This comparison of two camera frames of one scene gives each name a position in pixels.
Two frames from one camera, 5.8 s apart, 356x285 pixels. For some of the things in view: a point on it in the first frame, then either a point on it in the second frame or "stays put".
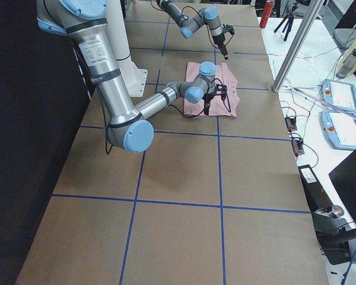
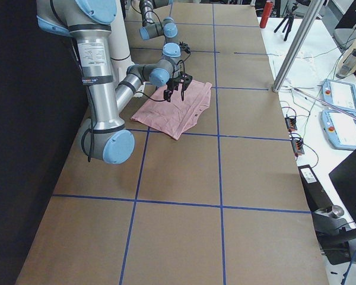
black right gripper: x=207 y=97 -> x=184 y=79
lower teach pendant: x=343 y=132 stays put
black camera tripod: x=289 y=19 stays put
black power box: x=317 y=198 stays put
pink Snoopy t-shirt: x=218 y=107 -> x=174 y=116
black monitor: x=350 y=177 stays put
